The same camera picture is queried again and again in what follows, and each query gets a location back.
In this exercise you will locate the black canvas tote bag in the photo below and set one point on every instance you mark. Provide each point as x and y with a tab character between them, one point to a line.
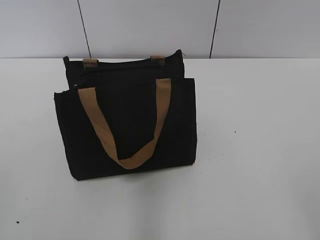
126	95

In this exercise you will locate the tan front bag handle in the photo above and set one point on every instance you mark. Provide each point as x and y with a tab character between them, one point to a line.
89	102

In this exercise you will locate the tan bag handle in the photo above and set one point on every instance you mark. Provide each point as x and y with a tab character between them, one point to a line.
89	102
93	63

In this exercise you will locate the tan rear bag handle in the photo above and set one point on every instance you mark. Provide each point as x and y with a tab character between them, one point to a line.
93	63

